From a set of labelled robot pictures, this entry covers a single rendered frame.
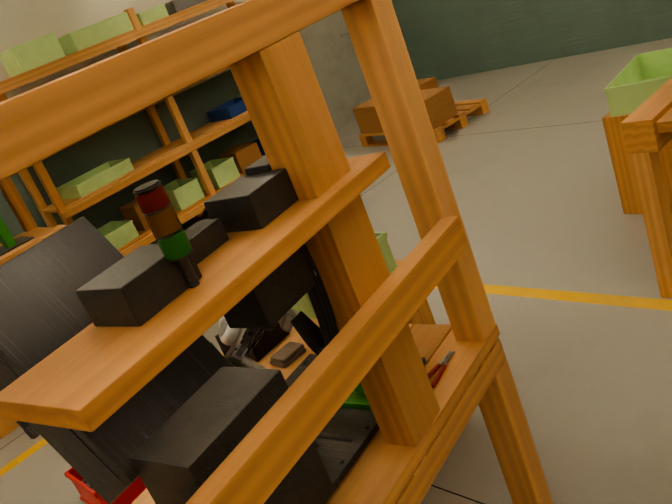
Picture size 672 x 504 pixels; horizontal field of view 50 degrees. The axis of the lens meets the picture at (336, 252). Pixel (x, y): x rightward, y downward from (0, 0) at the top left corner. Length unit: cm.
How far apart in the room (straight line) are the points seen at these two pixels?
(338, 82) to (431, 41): 144
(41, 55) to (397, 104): 547
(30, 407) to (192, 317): 27
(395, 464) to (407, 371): 22
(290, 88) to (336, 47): 816
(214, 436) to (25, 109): 70
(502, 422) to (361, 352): 84
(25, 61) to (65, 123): 588
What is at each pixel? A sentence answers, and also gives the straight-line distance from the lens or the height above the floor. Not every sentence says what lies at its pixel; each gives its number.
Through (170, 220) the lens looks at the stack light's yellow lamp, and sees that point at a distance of 124.
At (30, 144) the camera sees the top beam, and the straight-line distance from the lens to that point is 110.
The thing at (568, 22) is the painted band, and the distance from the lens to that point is 907.
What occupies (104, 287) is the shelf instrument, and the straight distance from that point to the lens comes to 125.
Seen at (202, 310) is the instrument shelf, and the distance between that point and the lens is 120.
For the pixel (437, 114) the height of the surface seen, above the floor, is 26.
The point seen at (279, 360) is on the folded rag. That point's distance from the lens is 229.
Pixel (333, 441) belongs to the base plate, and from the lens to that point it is 189.
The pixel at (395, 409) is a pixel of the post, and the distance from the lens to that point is 174.
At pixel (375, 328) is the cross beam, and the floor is 125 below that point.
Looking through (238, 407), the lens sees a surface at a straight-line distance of 150.
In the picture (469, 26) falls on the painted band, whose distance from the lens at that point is 976.
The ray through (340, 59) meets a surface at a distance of 965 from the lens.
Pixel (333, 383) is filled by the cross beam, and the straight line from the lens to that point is 143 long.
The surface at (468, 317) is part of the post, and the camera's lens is 205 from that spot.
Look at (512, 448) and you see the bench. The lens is 232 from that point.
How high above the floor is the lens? 196
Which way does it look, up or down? 21 degrees down
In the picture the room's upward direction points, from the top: 22 degrees counter-clockwise
